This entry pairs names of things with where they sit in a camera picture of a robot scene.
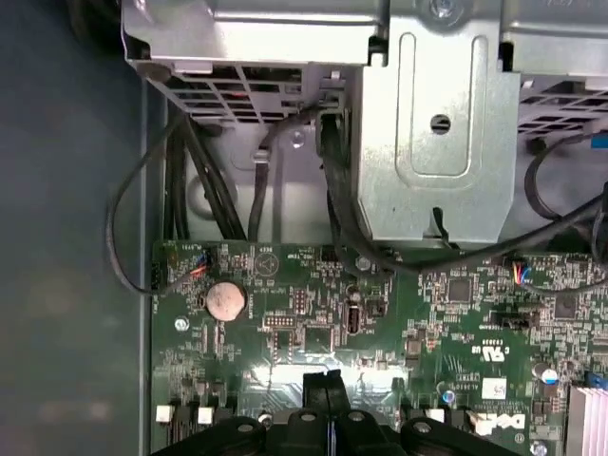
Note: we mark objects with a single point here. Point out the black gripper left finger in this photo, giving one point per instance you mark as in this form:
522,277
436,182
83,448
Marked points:
304,427

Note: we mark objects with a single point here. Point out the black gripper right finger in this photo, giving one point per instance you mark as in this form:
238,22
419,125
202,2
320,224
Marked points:
354,427

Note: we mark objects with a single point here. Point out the white board connector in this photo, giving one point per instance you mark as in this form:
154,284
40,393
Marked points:
205,415
164,414

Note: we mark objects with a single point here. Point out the onboard USB port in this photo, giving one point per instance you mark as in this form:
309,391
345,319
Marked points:
354,320

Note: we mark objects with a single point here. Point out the green motherboard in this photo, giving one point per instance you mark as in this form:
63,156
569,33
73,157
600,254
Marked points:
427,332

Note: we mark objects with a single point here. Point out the white sticker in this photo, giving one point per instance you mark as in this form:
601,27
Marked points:
494,388

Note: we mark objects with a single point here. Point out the round coin battery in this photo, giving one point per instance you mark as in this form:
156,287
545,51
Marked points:
226,300

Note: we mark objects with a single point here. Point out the blue top capacitor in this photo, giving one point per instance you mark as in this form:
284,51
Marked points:
548,375

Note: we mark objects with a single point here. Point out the silver chipset heat sink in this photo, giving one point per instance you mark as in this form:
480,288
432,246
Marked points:
589,418

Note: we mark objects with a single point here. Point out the black PC case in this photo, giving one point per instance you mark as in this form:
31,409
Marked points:
71,237

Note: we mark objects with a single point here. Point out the metal drive cage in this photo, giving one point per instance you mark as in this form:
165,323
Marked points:
427,119

